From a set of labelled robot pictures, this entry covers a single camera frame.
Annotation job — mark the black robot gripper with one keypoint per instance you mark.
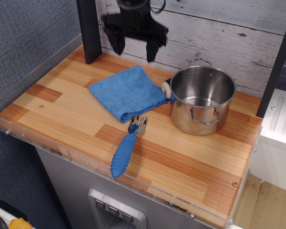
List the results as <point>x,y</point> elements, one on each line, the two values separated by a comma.
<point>134,21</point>

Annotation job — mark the blue microfiber cloth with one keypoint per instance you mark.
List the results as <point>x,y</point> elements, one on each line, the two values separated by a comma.
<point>128,93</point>

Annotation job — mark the black and white sushi toy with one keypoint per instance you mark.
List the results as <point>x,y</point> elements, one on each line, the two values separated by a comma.
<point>165,87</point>

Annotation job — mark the stainless steel pot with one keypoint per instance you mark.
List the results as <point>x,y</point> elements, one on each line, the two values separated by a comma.
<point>200,98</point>

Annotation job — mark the clear acrylic table guard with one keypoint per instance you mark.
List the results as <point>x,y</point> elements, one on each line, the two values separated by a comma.
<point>176,180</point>

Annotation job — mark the silver dispenser button panel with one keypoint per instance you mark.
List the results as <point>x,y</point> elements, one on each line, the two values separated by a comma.
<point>110,213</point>

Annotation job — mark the white toy sink unit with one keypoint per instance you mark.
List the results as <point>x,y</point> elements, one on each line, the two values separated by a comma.
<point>268,161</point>

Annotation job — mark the yellow and black object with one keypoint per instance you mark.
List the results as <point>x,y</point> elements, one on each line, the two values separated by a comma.
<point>12,218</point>

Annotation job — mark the black vertical post left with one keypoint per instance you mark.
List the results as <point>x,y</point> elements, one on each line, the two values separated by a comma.
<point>90,29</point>

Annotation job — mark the black vertical post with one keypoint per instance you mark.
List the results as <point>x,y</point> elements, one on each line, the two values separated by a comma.
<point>273,79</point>
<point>90,29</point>

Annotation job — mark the blue-handled metal fork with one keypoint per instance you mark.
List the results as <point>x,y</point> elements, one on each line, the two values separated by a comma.
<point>122,155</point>

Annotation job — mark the black vertical post right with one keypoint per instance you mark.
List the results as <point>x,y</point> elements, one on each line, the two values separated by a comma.
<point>273,79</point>

